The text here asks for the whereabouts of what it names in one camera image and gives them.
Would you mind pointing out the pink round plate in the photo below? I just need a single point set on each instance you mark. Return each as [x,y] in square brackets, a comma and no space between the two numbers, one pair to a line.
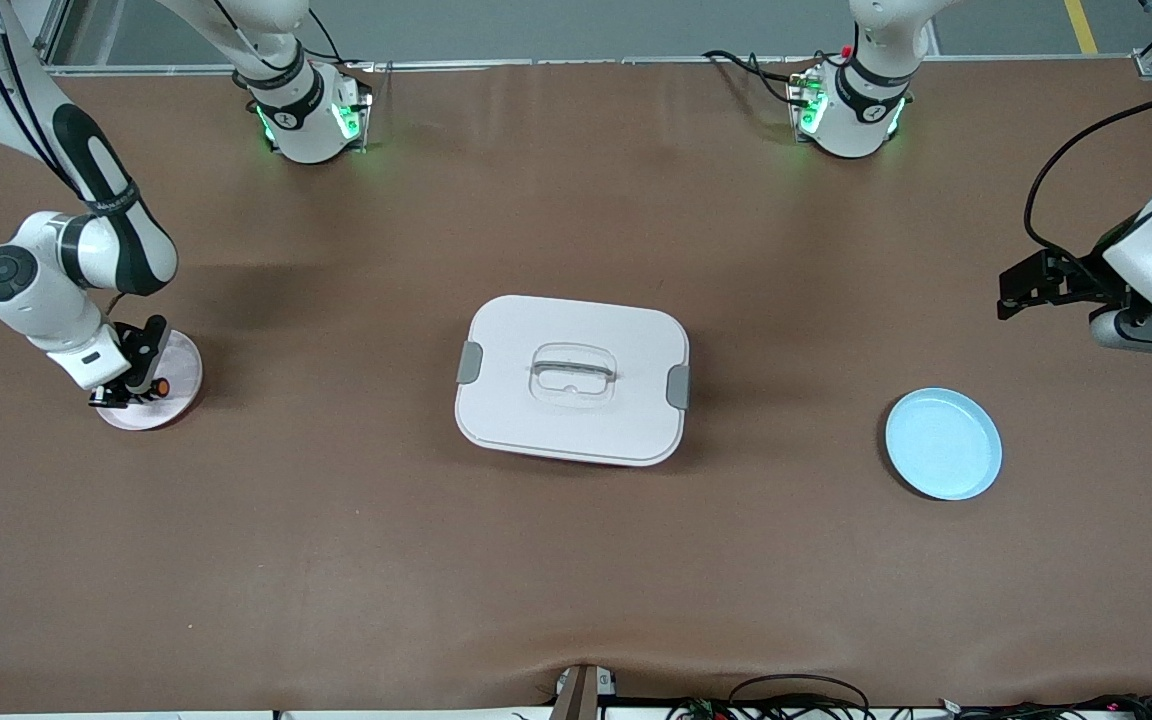
[181,370]

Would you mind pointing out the brown bracket with white device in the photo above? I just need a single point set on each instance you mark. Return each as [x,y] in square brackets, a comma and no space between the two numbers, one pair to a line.
[581,695]

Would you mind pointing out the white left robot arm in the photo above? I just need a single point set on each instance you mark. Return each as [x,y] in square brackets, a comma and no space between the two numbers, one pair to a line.
[851,110]

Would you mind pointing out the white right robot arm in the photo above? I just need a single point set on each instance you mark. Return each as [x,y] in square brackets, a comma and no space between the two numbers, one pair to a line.
[36,290]

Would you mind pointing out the white lidded pink lunch box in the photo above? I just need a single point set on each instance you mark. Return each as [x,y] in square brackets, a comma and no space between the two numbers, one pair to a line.
[576,420]

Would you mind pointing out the light blue round plate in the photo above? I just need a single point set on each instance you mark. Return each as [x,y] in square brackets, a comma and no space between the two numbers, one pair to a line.
[941,445]

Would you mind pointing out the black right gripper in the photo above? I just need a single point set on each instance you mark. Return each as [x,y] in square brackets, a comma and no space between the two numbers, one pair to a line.
[112,397]

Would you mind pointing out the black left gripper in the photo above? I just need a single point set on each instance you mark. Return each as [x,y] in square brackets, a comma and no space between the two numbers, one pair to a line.
[1079,283]

